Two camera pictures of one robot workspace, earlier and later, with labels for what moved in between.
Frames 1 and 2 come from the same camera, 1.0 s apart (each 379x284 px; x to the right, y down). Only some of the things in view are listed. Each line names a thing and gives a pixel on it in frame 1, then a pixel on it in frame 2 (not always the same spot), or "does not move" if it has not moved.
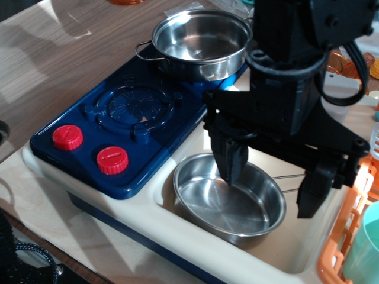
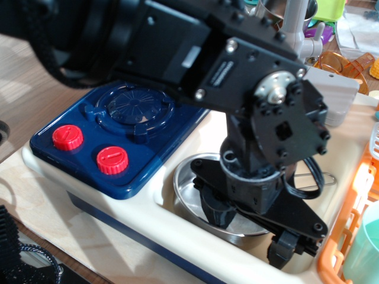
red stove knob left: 68,137 does not move
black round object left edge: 5,132 does not move
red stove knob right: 112,160 does not move
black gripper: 282,116 -> 257,185
